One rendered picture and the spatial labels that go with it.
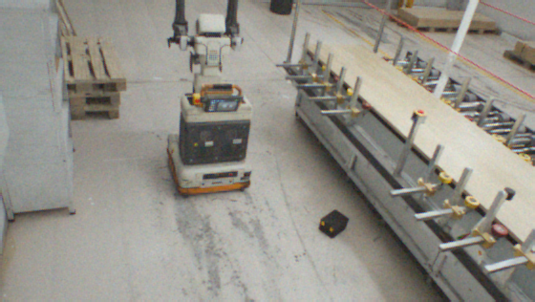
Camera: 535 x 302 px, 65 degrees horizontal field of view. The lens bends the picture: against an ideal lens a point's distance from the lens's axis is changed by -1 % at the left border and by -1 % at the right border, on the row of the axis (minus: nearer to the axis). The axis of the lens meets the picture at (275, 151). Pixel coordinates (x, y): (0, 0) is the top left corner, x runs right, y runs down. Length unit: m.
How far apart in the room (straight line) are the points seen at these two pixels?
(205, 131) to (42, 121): 1.14
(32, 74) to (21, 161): 0.65
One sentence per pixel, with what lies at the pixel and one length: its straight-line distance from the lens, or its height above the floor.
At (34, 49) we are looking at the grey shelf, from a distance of 2.92.
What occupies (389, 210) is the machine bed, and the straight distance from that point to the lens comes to 3.73.
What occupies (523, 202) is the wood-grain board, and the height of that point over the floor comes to 0.90.
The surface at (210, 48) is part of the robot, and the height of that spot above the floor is 1.16.
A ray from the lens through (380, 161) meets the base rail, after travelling 3.29.
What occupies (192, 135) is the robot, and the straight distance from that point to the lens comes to 3.38.
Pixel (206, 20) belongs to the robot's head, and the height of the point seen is 1.35.
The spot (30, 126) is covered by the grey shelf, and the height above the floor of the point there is 0.79.
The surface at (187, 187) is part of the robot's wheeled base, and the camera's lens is 3.58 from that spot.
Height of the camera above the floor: 2.37
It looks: 33 degrees down
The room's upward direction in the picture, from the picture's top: 10 degrees clockwise
